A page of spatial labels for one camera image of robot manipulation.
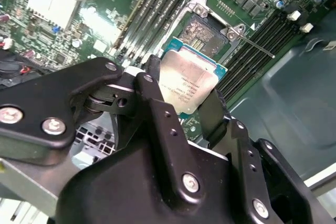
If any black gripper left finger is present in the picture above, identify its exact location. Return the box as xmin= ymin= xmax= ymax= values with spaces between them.
xmin=0 ymin=55 xmax=208 ymax=204

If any thin silver locking lever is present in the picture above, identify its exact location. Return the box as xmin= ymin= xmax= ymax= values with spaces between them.
xmin=228 ymin=24 xmax=276 ymax=59

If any silver CPU with green substrate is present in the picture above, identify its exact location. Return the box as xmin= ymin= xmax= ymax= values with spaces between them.
xmin=158 ymin=37 xmax=228 ymax=116

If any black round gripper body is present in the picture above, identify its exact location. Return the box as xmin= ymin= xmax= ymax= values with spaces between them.
xmin=56 ymin=113 xmax=253 ymax=224

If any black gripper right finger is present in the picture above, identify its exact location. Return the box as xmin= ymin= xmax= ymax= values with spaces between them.
xmin=198 ymin=89 xmax=328 ymax=224

